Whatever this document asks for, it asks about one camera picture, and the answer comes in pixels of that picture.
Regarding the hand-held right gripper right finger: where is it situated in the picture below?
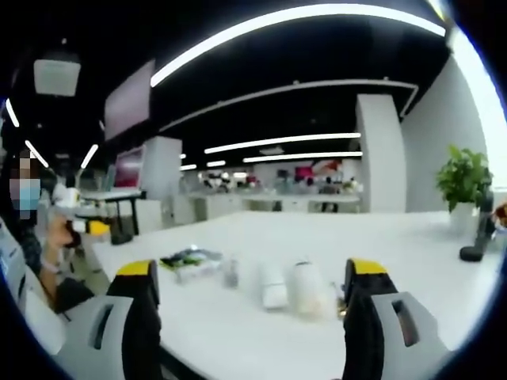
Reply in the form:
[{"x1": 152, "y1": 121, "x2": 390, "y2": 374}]
[{"x1": 341, "y1": 257, "x2": 452, "y2": 380}]

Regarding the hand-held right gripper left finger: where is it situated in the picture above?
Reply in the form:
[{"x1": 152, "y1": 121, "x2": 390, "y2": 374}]
[{"x1": 51, "y1": 259, "x2": 163, "y2": 380}]

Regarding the white round skincare bottle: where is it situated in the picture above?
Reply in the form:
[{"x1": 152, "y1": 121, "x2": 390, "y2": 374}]
[{"x1": 288, "y1": 259, "x2": 337, "y2": 317}]

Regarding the green black skincare sachet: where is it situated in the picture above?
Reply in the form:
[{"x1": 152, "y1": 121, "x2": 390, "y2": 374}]
[{"x1": 159, "y1": 247, "x2": 211, "y2": 271}]

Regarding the small clear skincare bottle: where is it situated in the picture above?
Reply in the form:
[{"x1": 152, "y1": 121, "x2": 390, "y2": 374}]
[{"x1": 222, "y1": 256, "x2": 241, "y2": 289}]

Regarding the white desk with black legs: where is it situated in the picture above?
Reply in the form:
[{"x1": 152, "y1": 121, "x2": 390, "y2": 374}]
[{"x1": 81, "y1": 188, "x2": 147, "y2": 237}]

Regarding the white plant pot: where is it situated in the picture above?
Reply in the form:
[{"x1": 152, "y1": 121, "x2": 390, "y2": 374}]
[{"x1": 449, "y1": 202, "x2": 478, "y2": 237}]

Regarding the black desk stand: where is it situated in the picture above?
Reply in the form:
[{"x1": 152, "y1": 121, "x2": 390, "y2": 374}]
[{"x1": 458, "y1": 189, "x2": 496, "y2": 263}]

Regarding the white square pillar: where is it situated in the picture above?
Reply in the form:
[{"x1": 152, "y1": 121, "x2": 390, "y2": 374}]
[{"x1": 354, "y1": 93, "x2": 408, "y2": 215}]

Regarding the green potted plant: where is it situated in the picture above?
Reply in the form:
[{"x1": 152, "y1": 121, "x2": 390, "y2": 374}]
[{"x1": 435, "y1": 144, "x2": 494, "y2": 213}]

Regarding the hanging ceiling screen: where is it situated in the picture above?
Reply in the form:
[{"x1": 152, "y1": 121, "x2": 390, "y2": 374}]
[{"x1": 103, "y1": 59, "x2": 156, "y2": 142}]

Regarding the square ceiling air vent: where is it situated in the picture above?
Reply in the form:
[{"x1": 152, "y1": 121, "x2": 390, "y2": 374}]
[{"x1": 32, "y1": 53, "x2": 82, "y2": 97}]

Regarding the long curved ceiling light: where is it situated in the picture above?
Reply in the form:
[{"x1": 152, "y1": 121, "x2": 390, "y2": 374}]
[{"x1": 149, "y1": 2, "x2": 448, "y2": 88}]

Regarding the red wall poster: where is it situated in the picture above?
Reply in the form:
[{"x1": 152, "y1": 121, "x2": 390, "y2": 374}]
[{"x1": 113, "y1": 145, "x2": 147, "y2": 189}]

